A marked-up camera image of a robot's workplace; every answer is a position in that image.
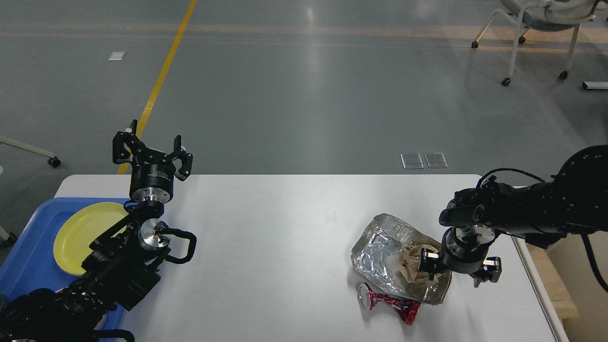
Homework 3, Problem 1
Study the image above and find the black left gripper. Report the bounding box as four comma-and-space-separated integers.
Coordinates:
112, 119, 193, 203

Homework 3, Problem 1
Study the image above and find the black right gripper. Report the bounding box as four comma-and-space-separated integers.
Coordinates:
418, 227, 502, 288

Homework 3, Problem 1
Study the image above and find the brown paper ball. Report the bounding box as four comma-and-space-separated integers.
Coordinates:
398, 242, 441, 287

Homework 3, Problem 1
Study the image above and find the crushed red can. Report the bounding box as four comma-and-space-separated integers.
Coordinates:
356, 282, 420, 325

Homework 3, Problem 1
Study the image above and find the silver foil wrapper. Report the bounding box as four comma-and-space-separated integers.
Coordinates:
351, 213, 452, 305

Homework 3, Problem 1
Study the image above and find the yellow plastic plate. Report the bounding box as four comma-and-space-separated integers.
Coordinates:
52, 202, 127, 276

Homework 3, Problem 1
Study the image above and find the brown paper bag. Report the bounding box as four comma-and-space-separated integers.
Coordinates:
525, 243, 580, 320

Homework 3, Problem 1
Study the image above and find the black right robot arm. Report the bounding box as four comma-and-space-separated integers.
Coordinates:
418, 145, 608, 289

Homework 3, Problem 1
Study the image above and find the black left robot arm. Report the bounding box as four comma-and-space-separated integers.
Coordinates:
1, 120, 197, 342

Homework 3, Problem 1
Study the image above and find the white caster leg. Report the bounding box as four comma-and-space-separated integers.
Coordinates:
0, 136, 61, 168

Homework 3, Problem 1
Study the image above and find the floor outlet plate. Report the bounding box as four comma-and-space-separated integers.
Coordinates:
424, 153, 449, 169
400, 153, 424, 170

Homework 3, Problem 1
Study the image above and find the beige plastic bin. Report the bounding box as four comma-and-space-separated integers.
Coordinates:
511, 233, 608, 342

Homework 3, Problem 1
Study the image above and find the blue plastic tray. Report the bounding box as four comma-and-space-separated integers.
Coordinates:
1, 198, 135, 342

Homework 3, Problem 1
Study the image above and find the white office chair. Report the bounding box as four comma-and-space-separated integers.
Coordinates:
471, 0, 600, 87

